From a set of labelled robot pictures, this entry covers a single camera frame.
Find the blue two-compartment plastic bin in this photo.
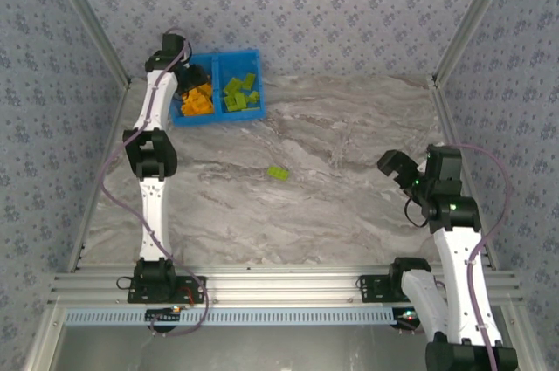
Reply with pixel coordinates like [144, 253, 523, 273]
[169, 48, 267, 127]

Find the small circuit board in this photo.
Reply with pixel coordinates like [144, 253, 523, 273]
[145, 307, 183, 325]
[395, 308, 431, 329]

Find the aluminium frame post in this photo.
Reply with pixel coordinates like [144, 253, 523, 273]
[43, 0, 132, 89]
[431, 0, 521, 84]

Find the aluminium cross rail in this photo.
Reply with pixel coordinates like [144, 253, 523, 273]
[46, 269, 524, 307]

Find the orange lego window frame block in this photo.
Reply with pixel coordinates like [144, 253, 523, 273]
[188, 98, 215, 117]

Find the aluminium side rail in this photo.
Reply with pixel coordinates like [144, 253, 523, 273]
[428, 76, 501, 271]
[67, 80, 133, 274]

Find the light blue slotted cable duct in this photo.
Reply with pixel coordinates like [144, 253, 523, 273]
[64, 306, 397, 327]

